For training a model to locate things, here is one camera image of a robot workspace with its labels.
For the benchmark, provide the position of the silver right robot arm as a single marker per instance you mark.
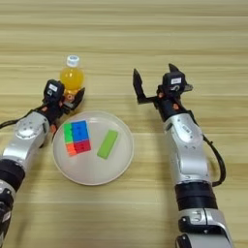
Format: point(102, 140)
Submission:
point(187, 145)

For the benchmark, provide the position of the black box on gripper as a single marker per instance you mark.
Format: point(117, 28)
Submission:
point(174, 82)
point(54, 89)

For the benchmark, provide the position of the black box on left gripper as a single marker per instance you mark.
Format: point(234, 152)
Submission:
point(54, 89)

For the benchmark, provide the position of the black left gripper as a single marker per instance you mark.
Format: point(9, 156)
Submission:
point(55, 109)

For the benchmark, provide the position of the multicolour puzzle cube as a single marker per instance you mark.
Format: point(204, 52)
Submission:
point(79, 135)

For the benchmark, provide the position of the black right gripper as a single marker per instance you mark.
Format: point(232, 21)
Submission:
point(171, 105)

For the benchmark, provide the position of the orange juice bottle white cap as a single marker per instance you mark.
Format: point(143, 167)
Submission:
point(71, 77)

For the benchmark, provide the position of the green rectangular block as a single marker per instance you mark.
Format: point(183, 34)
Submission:
point(107, 143)

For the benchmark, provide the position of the round beige plate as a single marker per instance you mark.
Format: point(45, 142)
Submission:
point(93, 171)

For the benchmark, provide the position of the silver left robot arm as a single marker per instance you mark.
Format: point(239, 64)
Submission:
point(25, 139)

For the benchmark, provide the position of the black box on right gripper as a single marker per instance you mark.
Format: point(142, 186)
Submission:
point(174, 82)

